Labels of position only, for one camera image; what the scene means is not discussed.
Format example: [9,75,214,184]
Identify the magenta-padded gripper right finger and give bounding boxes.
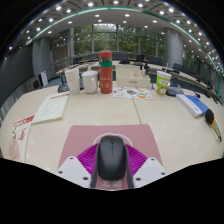
[123,143,167,190]

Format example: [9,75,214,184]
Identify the magazine with fan print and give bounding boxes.
[8,114,36,163]

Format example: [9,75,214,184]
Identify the black desk microphone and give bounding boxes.
[57,73,70,94]

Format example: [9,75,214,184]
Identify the green printed paper cup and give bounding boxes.
[155,70,173,97]

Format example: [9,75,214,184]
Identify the blue and white book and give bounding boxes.
[175,93,210,118]

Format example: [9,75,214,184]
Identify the pink mouse pad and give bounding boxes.
[57,124,164,191]

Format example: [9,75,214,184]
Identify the dark office chairs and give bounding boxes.
[71,52,218,98]

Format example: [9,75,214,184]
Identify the white paper booklet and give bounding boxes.
[31,91,70,125]

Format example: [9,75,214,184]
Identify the white cardboard box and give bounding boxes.
[114,64,152,89]

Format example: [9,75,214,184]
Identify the colourful printed leaflet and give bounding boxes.
[112,86,155,101]

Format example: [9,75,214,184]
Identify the black computer mouse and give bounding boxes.
[96,135,128,181]

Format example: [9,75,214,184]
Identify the white paper cup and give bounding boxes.
[64,67,81,96]

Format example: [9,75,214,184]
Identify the red drink bottle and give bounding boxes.
[98,50,114,95]

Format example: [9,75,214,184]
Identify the ceiling lights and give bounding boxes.
[8,0,224,81]

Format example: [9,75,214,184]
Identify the white mug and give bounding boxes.
[81,70,100,95]

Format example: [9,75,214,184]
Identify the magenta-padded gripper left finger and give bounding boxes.
[55,143,100,189]

